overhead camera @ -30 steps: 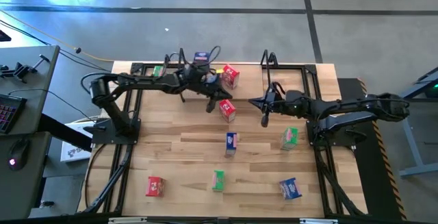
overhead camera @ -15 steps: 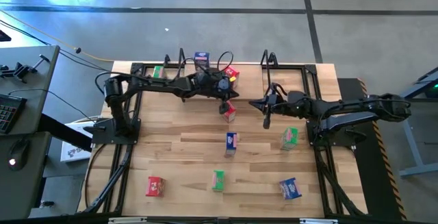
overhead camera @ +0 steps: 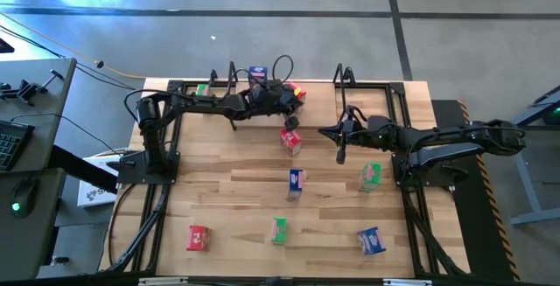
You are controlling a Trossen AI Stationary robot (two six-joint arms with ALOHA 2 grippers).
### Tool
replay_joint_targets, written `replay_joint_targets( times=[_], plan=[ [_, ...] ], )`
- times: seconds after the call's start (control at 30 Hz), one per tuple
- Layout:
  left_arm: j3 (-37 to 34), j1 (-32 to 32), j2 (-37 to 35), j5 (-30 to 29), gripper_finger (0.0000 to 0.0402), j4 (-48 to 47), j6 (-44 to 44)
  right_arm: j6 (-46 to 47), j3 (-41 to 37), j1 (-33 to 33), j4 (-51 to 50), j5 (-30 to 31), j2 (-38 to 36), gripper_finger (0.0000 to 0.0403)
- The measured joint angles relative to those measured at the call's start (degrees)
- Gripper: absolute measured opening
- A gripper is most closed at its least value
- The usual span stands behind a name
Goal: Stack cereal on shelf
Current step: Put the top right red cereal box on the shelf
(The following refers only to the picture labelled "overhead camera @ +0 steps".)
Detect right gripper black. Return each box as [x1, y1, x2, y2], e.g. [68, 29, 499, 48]
[318, 105, 374, 165]

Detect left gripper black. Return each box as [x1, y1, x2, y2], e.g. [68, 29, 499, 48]
[251, 80, 303, 132]

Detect red Froot Loops cereal box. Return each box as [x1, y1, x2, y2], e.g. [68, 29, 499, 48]
[280, 127, 303, 158]
[286, 81, 307, 104]
[185, 225, 213, 252]

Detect grey metal table base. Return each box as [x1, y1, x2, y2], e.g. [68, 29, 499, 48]
[480, 83, 560, 228]

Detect white booklet under table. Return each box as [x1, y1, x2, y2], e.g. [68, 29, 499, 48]
[77, 154, 120, 208]

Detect black slanted bar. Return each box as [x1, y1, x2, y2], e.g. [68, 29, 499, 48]
[47, 144, 120, 195]

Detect black desk clamp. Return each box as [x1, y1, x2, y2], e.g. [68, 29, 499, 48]
[0, 69, 66, 107]

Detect black computer mouse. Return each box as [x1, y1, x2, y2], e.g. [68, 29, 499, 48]
[9, 176, 39, 220]

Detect black computer keyboard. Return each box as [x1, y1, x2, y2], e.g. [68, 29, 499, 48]
[0, 119, 35, 172]

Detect grey side desk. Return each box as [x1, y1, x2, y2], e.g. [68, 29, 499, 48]
[0, 57, 78, 281]

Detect wooden shelf with black frame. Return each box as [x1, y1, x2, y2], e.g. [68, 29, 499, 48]
[225, 60, 356, 133]

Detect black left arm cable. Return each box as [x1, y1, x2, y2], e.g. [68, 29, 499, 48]
[123, 53, 295, 123]

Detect black aluminium table frame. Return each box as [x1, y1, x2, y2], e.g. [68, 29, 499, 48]
[103, 79, 468, 278]

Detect silver metal bracket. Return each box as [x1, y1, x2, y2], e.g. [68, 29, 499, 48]
[382, 278, 434, 286]
[137, 276, 189, 286]

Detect black floor cable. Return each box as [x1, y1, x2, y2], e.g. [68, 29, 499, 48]
[0, 23, 139, 93]

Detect yellow cable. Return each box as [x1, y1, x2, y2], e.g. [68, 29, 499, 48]
[0, 11, 148, 80]

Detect thin black keyboard cable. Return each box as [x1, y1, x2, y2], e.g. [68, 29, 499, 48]
[10, 113, 132, 156]

